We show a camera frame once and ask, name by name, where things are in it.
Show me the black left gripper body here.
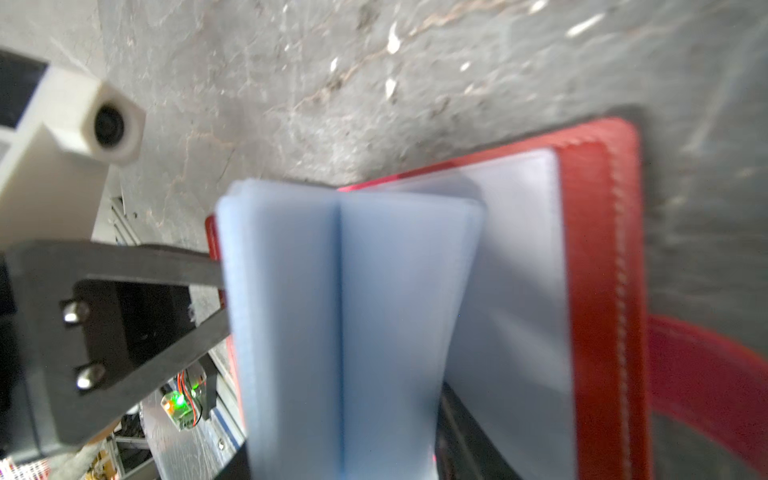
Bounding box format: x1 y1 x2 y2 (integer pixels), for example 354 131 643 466
1 240 229 462

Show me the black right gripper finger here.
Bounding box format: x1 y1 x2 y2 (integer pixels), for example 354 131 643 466
435 389 520 480

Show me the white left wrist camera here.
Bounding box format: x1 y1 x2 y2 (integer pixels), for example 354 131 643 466
1 66 146 249

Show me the red leather card holder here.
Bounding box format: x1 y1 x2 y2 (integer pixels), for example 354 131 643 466
206 117 767 479

